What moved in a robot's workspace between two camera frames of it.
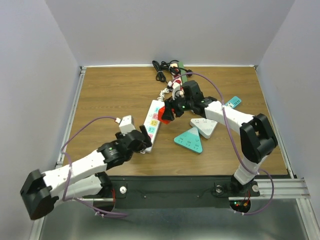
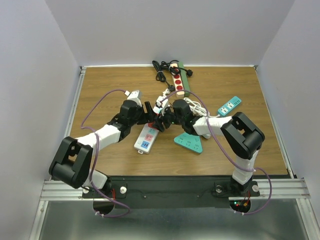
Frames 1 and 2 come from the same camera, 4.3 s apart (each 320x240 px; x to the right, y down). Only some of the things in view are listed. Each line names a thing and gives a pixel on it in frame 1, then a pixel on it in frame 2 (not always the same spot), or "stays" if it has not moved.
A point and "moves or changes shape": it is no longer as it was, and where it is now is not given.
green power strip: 184,78 stays
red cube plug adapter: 160,114 moves or changes shape
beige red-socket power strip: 177,87 stays
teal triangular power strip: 190,139 stays
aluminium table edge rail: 82,72 stays
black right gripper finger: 147,137 -> 151,112
